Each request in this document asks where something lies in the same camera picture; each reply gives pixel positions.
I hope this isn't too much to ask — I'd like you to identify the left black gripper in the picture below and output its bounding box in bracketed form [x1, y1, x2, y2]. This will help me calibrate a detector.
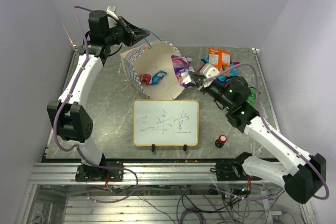
[105, 16, 151, 47]

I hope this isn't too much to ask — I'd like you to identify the orange Fox's fruits candy bag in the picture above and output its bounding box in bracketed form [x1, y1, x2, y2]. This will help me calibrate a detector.
[208, 47, 231, 71]

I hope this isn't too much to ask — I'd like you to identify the blue checkered paper bag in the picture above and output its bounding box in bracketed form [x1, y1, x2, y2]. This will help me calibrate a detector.
[120, 36, 186, 100]

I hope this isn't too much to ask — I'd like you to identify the blue white snack bag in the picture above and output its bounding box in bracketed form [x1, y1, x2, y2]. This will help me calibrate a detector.
[150, 70, 167, 85]

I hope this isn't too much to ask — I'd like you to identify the small red candy pack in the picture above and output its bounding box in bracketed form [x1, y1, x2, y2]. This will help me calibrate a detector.
[139, 73, 152, 86]

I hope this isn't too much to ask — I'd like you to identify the green snack bag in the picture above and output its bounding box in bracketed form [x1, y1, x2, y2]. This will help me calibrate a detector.
[247, 86, 261, 106]

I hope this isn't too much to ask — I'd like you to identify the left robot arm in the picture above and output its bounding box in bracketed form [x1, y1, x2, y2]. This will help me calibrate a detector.
[47, 10, 150, 182]

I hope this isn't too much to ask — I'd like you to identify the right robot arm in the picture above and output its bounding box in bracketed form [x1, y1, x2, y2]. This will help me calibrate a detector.
[190, 72, 326, 204]

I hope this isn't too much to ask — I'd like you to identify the red emergency stop button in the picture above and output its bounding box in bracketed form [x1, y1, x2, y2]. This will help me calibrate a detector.
[215, 135, 227, 148]

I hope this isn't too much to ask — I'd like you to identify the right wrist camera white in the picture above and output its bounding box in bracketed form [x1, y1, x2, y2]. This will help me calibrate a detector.
[199, 63, 219, 79]

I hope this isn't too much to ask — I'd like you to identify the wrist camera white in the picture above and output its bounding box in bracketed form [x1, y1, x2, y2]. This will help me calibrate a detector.
[106, 5, 119, 20]
[199, 63, 219, 79]

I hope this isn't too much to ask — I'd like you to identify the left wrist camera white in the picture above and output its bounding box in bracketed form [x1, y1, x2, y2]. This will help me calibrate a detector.
[106, 5, 119, 20]

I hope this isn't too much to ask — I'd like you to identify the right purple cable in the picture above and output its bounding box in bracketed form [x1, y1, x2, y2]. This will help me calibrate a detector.
[204, 62, 330, 200]

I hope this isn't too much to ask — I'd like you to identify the purple cable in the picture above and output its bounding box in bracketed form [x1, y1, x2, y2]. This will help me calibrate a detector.
[204, 62, 330, 200]
[53, 5, 139, 204]

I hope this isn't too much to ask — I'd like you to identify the white board with yellow frame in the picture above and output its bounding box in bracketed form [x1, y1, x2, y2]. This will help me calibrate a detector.
[133, 99, 200, 146]

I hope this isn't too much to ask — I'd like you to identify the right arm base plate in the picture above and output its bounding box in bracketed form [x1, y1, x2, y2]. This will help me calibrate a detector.
[209, 161, 248, 182]

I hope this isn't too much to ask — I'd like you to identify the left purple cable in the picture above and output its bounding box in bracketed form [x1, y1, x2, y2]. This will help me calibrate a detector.
[53, 5, 139, 204]

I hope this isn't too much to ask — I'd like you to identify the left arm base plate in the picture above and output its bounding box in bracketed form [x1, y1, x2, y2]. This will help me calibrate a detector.
[75, 162, 124, 182]

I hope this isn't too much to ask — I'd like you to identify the aluminium frame rail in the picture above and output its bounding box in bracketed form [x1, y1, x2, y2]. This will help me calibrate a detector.
[28, 162, 305, 185]

